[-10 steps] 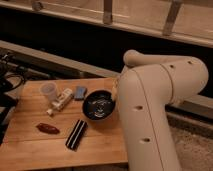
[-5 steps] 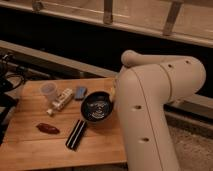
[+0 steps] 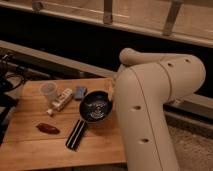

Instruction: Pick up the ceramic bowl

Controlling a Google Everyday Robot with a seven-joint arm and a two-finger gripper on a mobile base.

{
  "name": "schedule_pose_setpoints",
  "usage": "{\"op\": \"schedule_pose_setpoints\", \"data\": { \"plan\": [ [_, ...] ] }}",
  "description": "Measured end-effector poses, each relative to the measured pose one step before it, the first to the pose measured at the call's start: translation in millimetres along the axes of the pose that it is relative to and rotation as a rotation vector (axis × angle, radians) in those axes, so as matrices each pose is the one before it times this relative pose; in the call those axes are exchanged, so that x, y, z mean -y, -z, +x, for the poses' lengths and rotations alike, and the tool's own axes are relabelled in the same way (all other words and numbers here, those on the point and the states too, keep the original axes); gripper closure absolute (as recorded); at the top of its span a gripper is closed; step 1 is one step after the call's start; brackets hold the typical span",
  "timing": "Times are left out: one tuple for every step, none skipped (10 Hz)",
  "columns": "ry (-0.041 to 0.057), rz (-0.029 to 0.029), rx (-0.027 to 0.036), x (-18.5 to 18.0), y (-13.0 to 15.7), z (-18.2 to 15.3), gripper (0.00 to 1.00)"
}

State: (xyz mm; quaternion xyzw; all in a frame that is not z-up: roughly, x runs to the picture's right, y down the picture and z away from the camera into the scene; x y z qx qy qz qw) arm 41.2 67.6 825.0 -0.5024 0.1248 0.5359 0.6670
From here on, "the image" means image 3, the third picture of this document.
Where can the white tube bottle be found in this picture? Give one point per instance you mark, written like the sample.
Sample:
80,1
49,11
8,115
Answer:
62,100

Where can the blue sponge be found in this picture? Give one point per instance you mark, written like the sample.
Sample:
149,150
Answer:
80,92

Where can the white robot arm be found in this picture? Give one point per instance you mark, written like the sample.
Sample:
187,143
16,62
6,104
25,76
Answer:
144,83

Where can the clear plastic cup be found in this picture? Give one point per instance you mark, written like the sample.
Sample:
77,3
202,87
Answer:
49,91

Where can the metal railing frame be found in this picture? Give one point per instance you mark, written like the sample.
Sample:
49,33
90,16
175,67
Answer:
188,21

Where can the dark ceramic bowl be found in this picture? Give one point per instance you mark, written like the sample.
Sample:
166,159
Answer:
95,106

